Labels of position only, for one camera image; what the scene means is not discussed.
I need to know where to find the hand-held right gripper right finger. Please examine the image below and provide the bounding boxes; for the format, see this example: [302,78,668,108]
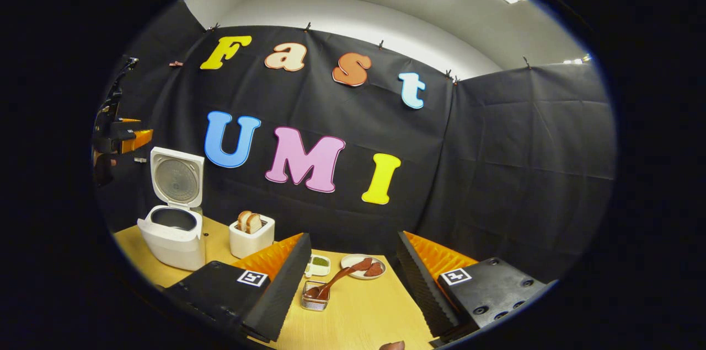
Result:
[396,230,552,340]

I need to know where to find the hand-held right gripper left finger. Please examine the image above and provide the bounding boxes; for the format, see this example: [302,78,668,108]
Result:
[163,233,312,342]

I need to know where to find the metal wire chopstick holder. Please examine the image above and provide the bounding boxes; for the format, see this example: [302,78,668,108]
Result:
[301,280,331,312]

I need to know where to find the brown wooden spoon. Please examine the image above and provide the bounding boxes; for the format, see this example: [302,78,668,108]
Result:
[305,265,359,300]

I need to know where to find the white rice cooker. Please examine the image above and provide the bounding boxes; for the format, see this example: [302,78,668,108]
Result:
[137,146,206,272]

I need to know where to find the white divided grain dish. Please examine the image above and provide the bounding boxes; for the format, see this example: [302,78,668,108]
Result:
[305,254,331,278]

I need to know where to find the white toaster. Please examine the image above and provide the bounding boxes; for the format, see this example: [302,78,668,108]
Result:
[229,215,275,260]

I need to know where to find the white round plate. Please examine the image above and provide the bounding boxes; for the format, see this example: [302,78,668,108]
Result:
[340,254,387,281]

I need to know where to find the black backdrop cloth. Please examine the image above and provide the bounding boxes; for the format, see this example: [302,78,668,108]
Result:
[91,0,617,284]

